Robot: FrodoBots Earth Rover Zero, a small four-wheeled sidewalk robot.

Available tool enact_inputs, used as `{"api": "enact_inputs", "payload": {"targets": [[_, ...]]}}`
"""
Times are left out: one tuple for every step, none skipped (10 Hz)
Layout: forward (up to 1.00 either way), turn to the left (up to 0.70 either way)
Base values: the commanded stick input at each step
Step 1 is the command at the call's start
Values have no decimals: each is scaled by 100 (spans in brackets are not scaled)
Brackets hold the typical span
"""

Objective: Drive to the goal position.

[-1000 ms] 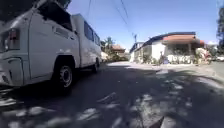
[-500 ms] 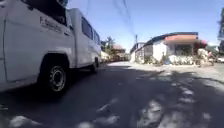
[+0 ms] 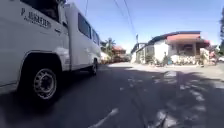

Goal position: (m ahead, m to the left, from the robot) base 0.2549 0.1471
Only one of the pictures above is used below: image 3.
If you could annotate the pole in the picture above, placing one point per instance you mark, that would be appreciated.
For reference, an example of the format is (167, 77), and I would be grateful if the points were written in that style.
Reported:
(137, 39)

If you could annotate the white building with red awning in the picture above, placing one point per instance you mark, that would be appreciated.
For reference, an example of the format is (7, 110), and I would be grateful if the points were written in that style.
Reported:
(180, 46)

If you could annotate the palm tree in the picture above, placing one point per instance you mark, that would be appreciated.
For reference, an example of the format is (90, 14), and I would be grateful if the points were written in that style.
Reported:
(108, 45)

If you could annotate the grey asphalt road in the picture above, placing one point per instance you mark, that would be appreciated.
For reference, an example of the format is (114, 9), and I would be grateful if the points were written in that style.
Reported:
(126, 96)

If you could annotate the small red-roofed building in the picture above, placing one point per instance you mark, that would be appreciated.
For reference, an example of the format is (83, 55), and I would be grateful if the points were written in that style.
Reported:
(119, 53)

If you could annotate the white vehicle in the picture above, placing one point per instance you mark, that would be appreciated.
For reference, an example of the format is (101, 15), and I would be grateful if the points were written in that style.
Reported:
(36, 40)

